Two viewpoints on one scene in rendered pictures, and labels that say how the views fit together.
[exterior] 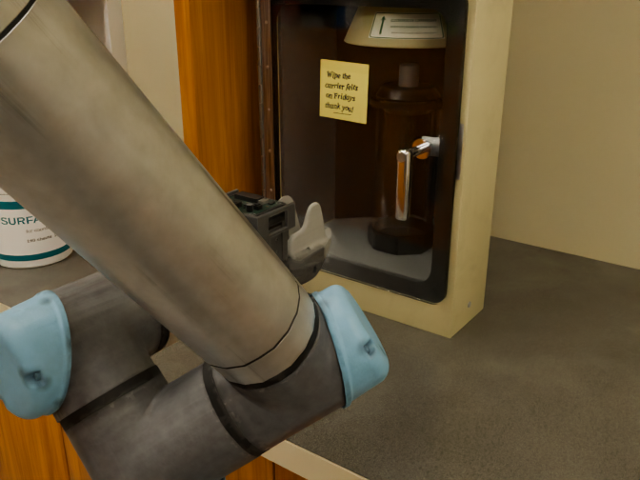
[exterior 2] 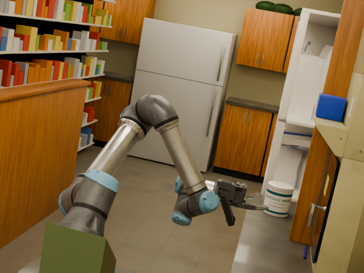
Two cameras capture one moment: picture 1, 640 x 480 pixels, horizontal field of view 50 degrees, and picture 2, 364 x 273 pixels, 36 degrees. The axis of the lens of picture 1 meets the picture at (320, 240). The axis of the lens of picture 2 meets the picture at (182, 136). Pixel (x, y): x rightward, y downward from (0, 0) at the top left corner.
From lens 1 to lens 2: 1.78 m
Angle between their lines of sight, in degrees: 61
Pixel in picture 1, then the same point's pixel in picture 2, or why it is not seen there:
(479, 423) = not seen: outside the picture
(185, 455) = (181, 205)
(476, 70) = (339, 188)
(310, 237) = (254, 202)
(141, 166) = (175, 149)
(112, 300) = not seen: hidden behind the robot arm
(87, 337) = not seen: hidden behind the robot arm
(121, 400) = (183, 194)
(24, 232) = (269, 201)
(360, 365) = (201, 201)
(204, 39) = (313, 158)
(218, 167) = (307, 200)
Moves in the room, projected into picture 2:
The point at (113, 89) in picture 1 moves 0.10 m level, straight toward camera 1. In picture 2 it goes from (176, 140) to (154, 140)
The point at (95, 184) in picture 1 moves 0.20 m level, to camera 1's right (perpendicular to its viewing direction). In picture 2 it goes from (170, 149) to (195, 166)
